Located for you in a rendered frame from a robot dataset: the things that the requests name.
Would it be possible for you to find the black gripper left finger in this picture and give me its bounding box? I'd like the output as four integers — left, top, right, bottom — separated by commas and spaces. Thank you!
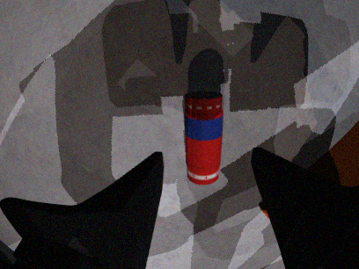
0, 152, 165, 269

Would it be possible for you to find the red and blue battery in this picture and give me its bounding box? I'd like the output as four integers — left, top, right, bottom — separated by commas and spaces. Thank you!
184, 91, 223, 185

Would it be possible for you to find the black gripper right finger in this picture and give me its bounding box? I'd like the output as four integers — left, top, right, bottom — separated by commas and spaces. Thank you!
251, 148, 359, 269

